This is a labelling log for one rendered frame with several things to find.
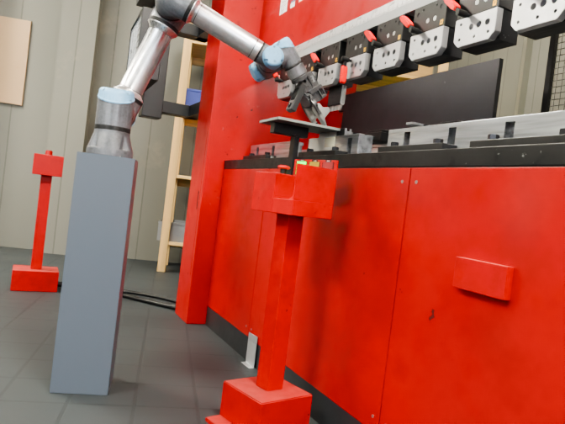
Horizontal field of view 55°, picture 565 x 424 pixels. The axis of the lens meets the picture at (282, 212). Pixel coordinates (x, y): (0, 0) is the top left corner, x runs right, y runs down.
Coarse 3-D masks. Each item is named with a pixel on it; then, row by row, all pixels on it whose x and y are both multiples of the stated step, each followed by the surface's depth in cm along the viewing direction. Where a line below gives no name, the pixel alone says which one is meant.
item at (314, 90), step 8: (312, 72) 211; (296, 80) 208; (304, 80) 213; (312, 80) 211; (312, 88) 211; (320, 88) 212; (304, 96) 210; (312, 96) 210; (320, 96) 213; (304, 104) 214
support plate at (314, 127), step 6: (264, 120) 210; (270, 120) 205; (276, 120) 203; (282, 120) 201; (288, 120) 200; (294, 120) 201; (300, 120) 202; (306, 126) 208; (312, 126) 206; (318, 126) 205; (324, 126) 206; (312, 132) 223; (318, 132) 221; (324, 132) 219
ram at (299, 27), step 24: (264, 0) 291; (288, 0) 261; (312, 0) 238; (336, 0) 218; (360, 0) 201; (384, 0) 187; (432, 0) 163; (264, 24) 287; (288, 24) 258; (312, 24) 235; (336, 24) 216; (360, 24) 199; (312, 48) 233
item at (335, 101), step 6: (330, 90) 221; (336, 90) 216; (342, 90) 213; (330, 96) 220; (336, 96) 216; (342, 96) 213; (330, 102) 220; (336, 102) 215; (342, 102) 213; (330, 108) 221; (336, 108) 217
